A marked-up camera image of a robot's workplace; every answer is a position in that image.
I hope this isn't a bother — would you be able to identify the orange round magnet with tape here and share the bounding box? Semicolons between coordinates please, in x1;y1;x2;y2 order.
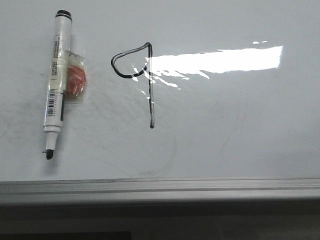
65;51;87;104

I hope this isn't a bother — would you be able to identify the white black whiteboard marker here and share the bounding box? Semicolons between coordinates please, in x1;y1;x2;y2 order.
43;10;73;160

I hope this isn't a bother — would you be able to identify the white whiteboard with aluminium frame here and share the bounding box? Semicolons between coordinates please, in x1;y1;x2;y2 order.
0;0;320;207

